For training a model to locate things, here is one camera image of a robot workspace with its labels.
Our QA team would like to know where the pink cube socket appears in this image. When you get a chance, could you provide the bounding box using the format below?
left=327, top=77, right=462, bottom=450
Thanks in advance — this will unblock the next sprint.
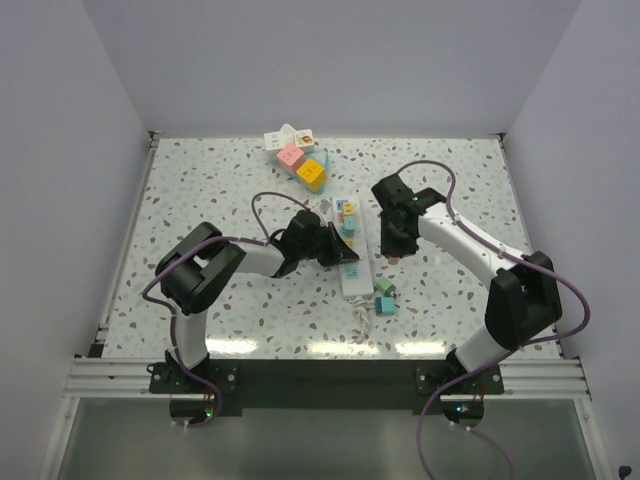
left=277, top=143, right=306, bottom=175

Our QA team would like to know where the green charger plug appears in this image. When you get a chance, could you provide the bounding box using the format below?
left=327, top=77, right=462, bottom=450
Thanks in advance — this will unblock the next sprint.
left=375, top=277, right=396, bottom=298

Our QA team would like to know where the light cyan charger plug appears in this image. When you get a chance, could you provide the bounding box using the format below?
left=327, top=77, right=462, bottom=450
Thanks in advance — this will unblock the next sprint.
left=340, top=215, right=358, bottom=238

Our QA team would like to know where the light blue triangular item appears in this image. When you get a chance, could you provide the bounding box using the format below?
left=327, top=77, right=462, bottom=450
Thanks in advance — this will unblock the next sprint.
left=307, top=149, right=330, bottom=195

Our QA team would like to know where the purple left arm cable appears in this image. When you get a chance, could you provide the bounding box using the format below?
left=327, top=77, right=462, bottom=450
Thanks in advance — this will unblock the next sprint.
left=142, top=191, right=314, bottom=429

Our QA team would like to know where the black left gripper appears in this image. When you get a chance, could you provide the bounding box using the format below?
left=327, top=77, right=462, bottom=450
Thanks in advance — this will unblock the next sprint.
left=297, top=222, right=356, bottom=268

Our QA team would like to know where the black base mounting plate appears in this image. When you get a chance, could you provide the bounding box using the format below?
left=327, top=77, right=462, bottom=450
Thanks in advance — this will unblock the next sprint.
left=149, top=358, right=506, bottom=419

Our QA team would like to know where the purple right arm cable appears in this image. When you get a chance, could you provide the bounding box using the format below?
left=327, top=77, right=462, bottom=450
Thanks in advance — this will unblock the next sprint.
left=397, top=159, right=591, bottom=480

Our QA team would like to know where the white coiled power cord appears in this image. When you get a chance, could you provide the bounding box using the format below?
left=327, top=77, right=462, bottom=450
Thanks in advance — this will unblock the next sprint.
left=349, top=295, right=372, bottom=345

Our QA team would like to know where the yellow cube socket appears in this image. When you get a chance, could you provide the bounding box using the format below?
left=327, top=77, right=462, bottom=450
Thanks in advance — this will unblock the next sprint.
left=296, top=158, right=327, bottom=193

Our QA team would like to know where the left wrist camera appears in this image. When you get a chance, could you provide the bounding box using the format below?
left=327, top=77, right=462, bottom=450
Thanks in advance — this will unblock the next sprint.
left=316, top=199, right=331, bottom=215

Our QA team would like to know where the teal blue charger plug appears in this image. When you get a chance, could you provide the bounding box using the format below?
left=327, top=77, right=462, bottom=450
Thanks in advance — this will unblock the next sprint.
left=374, top=296, right=396, bottom=316

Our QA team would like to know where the white socket adapter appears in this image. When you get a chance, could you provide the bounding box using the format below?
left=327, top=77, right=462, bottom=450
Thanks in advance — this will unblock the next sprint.
left=263, top=124, right=296, bottom=152

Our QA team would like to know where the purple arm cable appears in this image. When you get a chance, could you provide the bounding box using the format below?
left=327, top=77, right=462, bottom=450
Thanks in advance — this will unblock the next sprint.
left=142, top=191, right=314, bottom=429
left=397, top=159, right=591, bottom=480

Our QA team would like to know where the aluminium frame rail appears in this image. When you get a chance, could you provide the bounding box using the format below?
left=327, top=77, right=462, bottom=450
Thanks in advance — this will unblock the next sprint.
left=64, top=358, right=590, bottom=399

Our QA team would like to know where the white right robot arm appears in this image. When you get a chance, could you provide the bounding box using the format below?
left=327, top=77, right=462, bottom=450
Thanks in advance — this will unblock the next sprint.
left=372, top=174, right=563, bottom=393

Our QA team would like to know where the white cartoon sticker adapter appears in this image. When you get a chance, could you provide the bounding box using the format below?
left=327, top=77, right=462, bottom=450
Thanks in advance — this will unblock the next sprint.
left=293, top=129, right=315, bottom=153

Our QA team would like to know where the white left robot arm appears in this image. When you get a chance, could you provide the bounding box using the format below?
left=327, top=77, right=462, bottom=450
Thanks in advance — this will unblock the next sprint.
left=142, top=209, right=361, bottom=392

